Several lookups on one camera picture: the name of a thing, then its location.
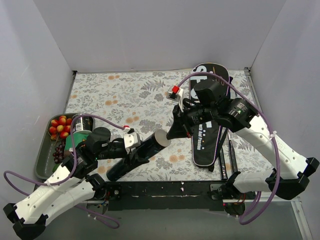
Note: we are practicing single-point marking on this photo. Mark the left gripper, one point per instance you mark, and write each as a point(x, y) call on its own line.
point(132, 154)

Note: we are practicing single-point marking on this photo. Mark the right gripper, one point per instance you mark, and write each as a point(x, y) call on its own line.
point(181, 118)

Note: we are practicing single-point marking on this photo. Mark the black shuttlecock tube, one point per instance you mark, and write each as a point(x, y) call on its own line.
point(141, 155)

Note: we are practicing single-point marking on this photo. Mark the black racket cover bag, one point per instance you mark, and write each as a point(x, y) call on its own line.
point(208, 138)

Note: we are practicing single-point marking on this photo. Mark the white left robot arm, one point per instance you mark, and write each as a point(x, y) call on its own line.
point(72, 182)

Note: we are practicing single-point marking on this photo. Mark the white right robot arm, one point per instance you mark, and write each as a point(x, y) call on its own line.
point(290, 173)

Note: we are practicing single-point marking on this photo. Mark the floral tablecloth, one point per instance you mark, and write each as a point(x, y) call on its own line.
point(138, 99)

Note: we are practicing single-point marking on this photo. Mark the black printed can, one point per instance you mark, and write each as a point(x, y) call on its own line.
point(84, 125)

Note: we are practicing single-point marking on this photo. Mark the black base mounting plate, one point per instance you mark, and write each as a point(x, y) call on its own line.
point(163, 195)

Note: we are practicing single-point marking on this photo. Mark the dark fake grapes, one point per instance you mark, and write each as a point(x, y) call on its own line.
point(59, 150)

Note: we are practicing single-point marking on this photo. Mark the red yellow fake fruit bunch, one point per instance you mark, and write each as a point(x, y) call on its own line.
point(59, 128)

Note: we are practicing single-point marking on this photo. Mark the dark green tray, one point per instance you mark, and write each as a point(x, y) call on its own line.
point(45, 161)

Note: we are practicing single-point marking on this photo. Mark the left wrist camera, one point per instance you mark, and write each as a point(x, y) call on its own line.
point(131, 139)

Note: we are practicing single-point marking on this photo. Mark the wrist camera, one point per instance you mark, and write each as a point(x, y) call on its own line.
point(176, 94)
point(131, 139)

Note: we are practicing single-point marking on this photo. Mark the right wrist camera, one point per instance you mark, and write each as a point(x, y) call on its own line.
point(176, 94)

